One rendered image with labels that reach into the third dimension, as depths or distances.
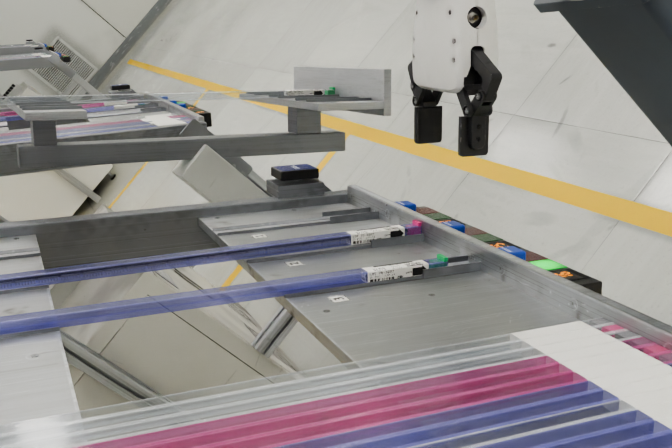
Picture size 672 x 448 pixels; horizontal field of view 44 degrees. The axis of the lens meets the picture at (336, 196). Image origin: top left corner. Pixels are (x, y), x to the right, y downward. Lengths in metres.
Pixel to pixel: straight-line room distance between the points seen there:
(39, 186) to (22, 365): 4.76
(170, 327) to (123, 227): 0.90
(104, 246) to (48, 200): 4.40
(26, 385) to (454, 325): 0.31
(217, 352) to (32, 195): 3.57
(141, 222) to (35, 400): 0.45
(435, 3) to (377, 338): 0.37
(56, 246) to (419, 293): 0.44
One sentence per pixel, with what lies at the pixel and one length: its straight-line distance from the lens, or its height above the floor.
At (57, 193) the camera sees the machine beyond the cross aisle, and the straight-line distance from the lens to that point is 5.38.
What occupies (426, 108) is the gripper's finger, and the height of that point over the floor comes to 0.79.
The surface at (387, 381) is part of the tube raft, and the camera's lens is 0.53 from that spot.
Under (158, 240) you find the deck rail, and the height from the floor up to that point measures 0.88.
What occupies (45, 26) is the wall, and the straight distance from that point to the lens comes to 8.37.
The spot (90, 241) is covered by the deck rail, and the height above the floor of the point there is 0.94.
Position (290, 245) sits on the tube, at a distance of 0.82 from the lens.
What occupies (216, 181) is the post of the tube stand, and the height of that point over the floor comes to 0.79.
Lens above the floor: 1.17
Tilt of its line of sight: 25 degrees down
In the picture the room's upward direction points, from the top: 49 degrees counter-clockwise
